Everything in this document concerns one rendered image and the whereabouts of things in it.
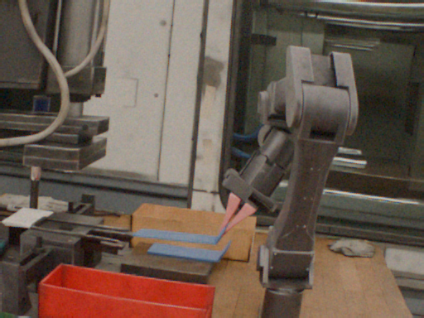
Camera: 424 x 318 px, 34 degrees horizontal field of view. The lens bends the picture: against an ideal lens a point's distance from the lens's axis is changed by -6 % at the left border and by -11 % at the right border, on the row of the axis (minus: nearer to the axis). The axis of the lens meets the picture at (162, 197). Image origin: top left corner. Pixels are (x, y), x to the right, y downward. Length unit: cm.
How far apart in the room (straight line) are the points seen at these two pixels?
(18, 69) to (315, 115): 54
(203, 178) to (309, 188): 84
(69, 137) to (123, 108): 68
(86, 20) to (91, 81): 11
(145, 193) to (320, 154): 96
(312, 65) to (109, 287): 48
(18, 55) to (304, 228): 56
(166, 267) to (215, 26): 69
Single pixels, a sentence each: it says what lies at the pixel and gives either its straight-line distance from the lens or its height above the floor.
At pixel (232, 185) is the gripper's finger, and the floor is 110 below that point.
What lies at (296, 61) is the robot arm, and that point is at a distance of 98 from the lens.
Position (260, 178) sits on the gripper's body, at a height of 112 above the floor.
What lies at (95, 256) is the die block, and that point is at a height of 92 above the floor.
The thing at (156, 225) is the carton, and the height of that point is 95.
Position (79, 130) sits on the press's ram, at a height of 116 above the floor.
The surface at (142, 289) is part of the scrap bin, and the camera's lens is 115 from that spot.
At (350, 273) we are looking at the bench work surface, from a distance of 151.
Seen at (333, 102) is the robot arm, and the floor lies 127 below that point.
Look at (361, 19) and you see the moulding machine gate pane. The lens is 179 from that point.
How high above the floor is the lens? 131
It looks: 12 degrees down
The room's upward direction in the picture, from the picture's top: 5 degrees clockwise
